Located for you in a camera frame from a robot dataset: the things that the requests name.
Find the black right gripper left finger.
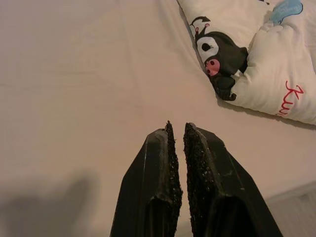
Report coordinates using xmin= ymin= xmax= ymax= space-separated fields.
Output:
xmin=110 ymin=120 xmax=183 ymax=237

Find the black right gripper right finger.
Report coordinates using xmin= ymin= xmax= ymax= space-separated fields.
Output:
xmin=183 ymin=121 xmax=283 ymax=237

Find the cream cartoon print blanket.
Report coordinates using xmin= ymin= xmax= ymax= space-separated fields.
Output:
xmin=176 ymin=0 xmax=316 ymax=126

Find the bed with beige sheet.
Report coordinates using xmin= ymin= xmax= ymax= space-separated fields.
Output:
xmin=0 ymin=0 xmax=316 ymax=237

